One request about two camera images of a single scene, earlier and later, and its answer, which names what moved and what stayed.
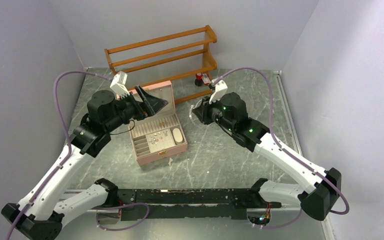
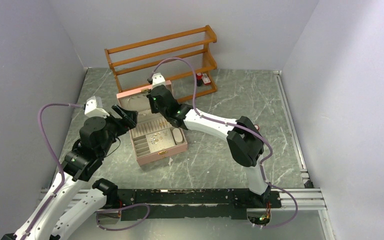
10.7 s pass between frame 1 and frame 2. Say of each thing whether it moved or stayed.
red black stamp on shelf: stayed
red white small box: stayed
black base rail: stayed
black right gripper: moved
